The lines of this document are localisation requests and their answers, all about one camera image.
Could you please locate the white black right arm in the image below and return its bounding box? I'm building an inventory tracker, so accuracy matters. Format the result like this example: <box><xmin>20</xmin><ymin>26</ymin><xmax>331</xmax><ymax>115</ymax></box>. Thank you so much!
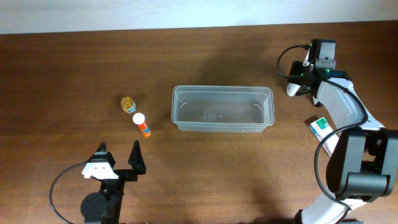
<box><xmin>286</xmin><ymin>39</ymin><xmax>397</xmax><ymax>223</ymax></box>

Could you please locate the white medicine box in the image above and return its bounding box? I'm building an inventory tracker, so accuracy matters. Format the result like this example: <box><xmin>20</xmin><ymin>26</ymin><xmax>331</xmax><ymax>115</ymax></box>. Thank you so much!
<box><xmin>308</xmin><ymin>117</ymin><xmax>339</xmax><ymax>157</ymax></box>

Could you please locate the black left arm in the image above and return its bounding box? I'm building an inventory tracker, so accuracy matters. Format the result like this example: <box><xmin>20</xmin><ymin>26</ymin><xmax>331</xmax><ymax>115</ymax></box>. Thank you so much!
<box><xmin>80</xmin><ymin>141</ymin><xmax>146</xmax><ymax>224</ymax></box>

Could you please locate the small gold-lid balm jar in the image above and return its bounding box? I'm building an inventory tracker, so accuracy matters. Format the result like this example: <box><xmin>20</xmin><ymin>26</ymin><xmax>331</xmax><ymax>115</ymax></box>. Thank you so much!
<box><xmin>121</xmin><ymin>96</ymin><xmax>136</xmax><ymax>114</ymax></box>

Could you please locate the orange tablet tube white cap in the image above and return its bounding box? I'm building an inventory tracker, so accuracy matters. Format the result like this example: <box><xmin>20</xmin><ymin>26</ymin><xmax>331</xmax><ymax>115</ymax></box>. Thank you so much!
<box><xmin>132</xmin><ymin>113</ymin><xmax>151</xmax><ymax>137</ymax></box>

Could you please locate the clear plastic container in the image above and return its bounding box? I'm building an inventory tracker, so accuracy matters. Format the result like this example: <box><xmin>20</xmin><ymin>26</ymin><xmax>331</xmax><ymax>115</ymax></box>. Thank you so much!
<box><xmin>171</xmin><ymin>85</ymin><xmax>275</xmax><ymax>133</ymax></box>

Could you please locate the white spray bottle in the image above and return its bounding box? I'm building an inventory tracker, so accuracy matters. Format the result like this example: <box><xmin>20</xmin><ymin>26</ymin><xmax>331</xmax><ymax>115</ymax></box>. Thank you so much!
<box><xmin>286</xmin><ymin>83</ymin><xmax>302</xmax><ymax>97</ymax></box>

